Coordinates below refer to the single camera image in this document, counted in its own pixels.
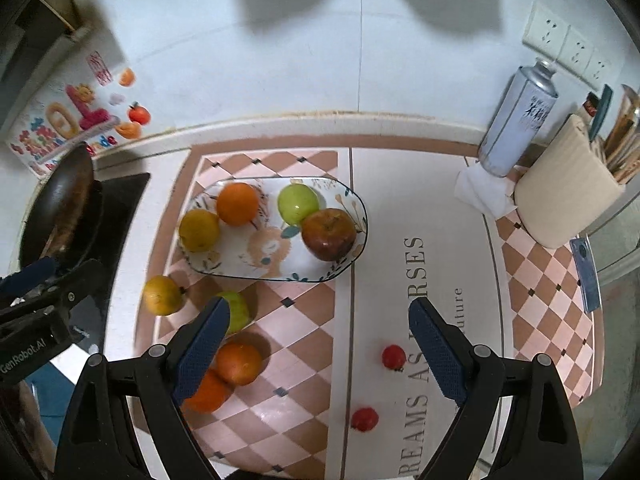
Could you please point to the silver spray can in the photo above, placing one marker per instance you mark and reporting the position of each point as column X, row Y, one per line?
column 515, row 125

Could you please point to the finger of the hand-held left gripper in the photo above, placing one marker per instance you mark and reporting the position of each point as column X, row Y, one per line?
column 25, row 278
column 75, row 287

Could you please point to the white paper tissue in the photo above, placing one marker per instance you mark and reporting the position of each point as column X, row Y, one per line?
column 480, row 192

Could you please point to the dark red apple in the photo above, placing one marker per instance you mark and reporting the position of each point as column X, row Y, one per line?
column 328, row 234

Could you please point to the blue rectangular card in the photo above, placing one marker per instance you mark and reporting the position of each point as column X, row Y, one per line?
column 586, row 275

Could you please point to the white wall socket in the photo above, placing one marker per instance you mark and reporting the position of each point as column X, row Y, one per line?
column 602, row 67
column 579, row 51
column 547, row 30

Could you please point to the green apple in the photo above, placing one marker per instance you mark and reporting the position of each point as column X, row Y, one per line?
column 239, row 310
column 298, row 204

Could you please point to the diamond patterned counter mat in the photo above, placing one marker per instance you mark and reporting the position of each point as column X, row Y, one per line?
column 450, row 220

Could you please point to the orange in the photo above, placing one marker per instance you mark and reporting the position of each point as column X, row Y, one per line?
column 210, row 395
column 237, row 203
column 242, row 362

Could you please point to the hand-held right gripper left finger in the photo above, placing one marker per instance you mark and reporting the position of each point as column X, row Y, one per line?
column 202, row 355

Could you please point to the colourful festive wall sticker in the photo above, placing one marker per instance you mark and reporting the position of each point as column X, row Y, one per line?
column 65, row 120

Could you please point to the black glass gas stove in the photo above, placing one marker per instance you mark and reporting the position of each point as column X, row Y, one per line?
column 120, row 220

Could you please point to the bundle of wooden chopsticks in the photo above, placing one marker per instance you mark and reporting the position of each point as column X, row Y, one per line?
column 625, row 145

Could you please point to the yellow citrus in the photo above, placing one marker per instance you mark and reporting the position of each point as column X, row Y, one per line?
column 199, row 230
column 162, row 295

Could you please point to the black frying pan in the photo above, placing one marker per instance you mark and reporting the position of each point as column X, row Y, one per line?
column 55, row 205

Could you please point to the oval floral ceramic plate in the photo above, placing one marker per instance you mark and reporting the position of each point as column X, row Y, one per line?
column 260, row 255

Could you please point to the beige ribbed utensil holder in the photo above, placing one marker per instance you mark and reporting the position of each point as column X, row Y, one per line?
column 560, row 195

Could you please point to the small red plum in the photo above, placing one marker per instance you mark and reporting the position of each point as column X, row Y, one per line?
column 393, row 357
column 363, row 418

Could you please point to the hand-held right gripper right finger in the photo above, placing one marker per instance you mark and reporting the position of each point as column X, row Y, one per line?
column 440, row 355

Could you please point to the black range hood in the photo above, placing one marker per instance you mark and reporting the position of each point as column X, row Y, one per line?
column 20, row 75

